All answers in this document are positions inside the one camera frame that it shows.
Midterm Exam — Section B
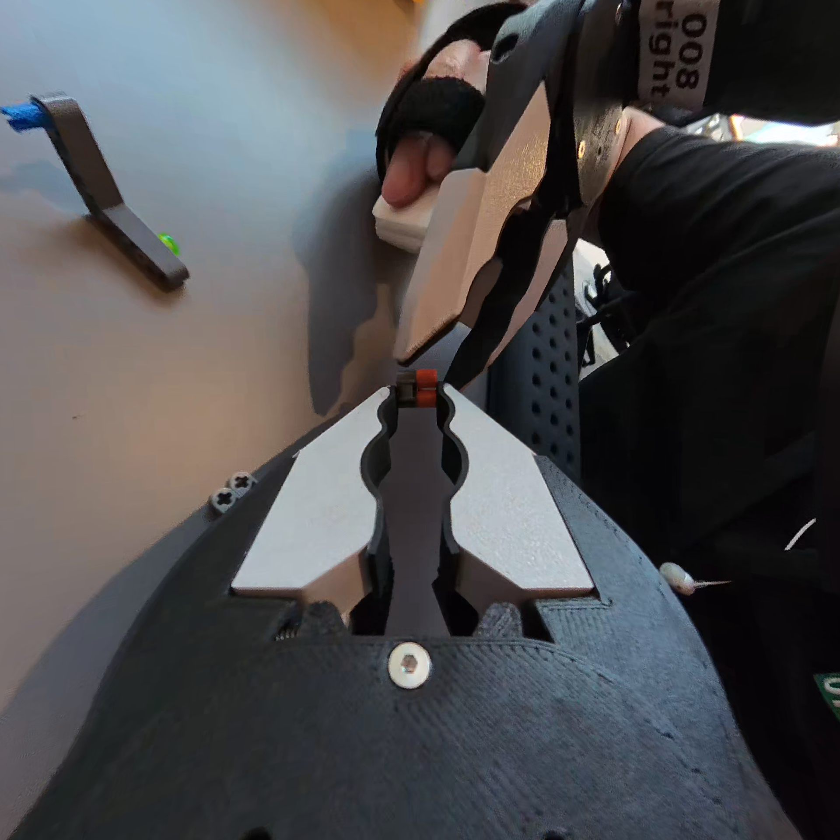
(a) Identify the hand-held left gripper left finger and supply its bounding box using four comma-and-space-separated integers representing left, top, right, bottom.
230, 386, 399, 636

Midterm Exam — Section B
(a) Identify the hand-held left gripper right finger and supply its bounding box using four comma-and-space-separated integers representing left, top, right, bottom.
433, 384, 596, 636

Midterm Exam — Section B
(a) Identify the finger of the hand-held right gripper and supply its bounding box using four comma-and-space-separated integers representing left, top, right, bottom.
395, 82, 553, 366
446, 210, 573, 389

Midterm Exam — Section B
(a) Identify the dark grey bent beam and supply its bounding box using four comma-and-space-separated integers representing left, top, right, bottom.
29, 92, 191, 293

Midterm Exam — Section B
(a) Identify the blue axle pin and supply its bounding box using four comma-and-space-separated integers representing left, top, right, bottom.
0, 98, 50, 133

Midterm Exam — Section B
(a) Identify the grey desk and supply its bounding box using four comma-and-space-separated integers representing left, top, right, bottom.
0, 0, 526, 710

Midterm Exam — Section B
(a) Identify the person's right hand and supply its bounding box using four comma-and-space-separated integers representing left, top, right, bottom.
381, 39, 492, 209

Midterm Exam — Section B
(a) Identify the light grey double connector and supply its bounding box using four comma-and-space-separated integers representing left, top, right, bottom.
209, 471, 258, 516

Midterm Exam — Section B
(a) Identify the black perforated panel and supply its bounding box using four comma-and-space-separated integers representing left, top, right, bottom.
489, 262, 581, 480

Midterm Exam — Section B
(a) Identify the white drawstring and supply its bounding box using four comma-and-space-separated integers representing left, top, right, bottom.
658, 517, 819, 597

